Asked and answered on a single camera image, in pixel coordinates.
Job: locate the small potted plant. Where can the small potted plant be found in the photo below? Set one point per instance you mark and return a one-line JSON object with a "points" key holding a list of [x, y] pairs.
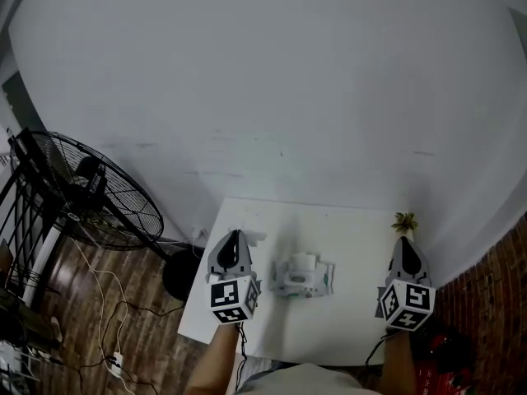
{"points": [[405, 222]]}

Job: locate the white tissue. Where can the white tissue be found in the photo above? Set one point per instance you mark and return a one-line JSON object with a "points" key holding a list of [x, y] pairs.
{"points": [[255, 237]]}

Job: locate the dark grey door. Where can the dark grey door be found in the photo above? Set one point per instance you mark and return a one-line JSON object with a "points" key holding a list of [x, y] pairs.
{"points": [[18, 97]]}

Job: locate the person's left forearm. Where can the person's left forearm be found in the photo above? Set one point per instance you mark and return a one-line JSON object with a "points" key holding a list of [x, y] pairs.
{"points": [[214, 360]]}

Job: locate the black metal railing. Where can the black metal railing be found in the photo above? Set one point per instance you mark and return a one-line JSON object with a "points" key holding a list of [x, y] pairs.
{"points": [[24, 204]]}

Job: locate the black standing fan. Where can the black standing fan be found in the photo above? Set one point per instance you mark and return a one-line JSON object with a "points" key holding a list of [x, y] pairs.
{"points": [[123, 220]]}

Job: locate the person's light grey shirt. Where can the person's light grey shirt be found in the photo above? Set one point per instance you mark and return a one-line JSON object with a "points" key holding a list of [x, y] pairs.
{"points": [[296, 381]]}

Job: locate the red box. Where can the red box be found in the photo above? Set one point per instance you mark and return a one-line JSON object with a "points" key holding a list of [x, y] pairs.
{"points": [[440, 379]]}

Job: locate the white table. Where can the white table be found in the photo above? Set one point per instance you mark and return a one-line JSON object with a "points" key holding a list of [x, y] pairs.
{"points": [[329, 335]]}

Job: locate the white wet wipe pack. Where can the white wet wipe pack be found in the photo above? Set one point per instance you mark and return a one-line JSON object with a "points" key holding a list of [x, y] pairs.
{"points": [[302, 278]]}

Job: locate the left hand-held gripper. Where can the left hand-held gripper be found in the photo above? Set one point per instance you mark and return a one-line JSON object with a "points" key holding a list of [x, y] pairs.
{"points": [[230, 298]]}

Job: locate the white power strip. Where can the white power strip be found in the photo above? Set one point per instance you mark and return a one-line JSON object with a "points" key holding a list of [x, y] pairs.
{"points": [[116, 361]]}

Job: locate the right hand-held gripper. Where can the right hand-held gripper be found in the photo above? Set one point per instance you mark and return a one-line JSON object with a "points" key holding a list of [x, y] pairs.
{"points": [[405, 303]]}

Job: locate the person's right forearm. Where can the person's right forearm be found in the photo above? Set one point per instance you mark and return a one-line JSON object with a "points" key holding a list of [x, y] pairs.
{"points": [[397, 364]]}

